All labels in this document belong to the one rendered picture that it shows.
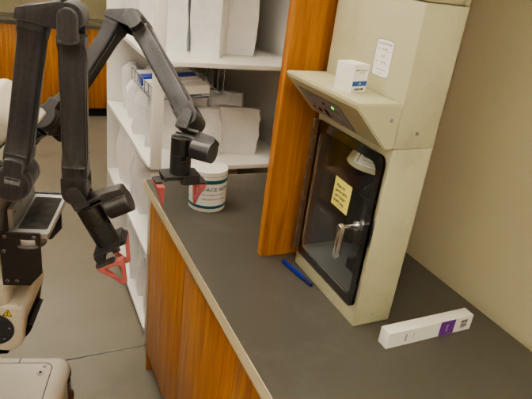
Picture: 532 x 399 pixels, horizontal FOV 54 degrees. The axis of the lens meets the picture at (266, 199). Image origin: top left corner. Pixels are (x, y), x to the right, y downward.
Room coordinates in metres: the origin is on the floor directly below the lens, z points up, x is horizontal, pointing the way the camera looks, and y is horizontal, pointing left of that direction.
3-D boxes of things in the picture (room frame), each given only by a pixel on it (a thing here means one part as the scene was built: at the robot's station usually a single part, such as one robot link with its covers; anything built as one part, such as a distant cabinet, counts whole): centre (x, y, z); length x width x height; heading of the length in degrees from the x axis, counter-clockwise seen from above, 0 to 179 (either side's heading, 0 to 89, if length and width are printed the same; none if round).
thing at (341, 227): (1.12, -0.20, 1.17); 0.05 x 0.03 x 0.10; 117
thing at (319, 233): (1.23, -0.18, 1.19); 0.30 x 0.01 x 0.40; 27
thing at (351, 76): (1.17, -0.15, 1.54); 0.05 x 0.05 x 0.06; 44
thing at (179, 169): (1.34, 0.25, 1.21); 0.10 x 0.07 x 0.07; 118
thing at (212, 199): (1.69, 0.21, 1.02); 0.13 x 0.13 x 0.15
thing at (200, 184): (1.36, 0.22, 1.14); 0.07 x 0.07 x 0.09; 28
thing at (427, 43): (1.29, -0.29, 1.33); 0.32 x 0.25 x 0.77; 28
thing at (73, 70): (1.10, 0.44, 1.40); 0.11 x 0.06 x 0.43; 11
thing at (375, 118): (1.20, -0.13, 1.46); 0.32 x 0.12 x 0.10; 28
